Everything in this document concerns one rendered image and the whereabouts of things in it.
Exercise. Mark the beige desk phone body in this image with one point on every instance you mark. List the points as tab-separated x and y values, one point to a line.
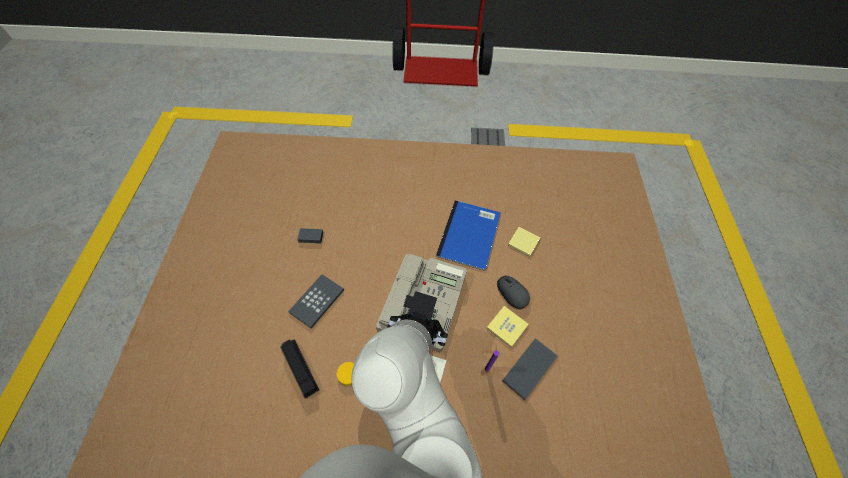
438	279

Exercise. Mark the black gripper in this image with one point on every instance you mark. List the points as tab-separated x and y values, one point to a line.
432	325

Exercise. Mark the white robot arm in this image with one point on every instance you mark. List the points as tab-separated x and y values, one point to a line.
393	369

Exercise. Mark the grey computer mouse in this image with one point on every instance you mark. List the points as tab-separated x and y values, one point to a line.
513	292

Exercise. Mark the yellow short cylinder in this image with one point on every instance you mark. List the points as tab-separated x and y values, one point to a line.
344	373

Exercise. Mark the beige telephone handset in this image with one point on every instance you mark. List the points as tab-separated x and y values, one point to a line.
408	276

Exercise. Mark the blue notebook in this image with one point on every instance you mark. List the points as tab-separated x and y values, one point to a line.
469	235

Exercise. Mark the purple cylinder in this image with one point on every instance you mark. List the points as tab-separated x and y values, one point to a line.
492	360

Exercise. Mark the white rectangular sheet of paper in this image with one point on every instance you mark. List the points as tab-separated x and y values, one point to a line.
439	365

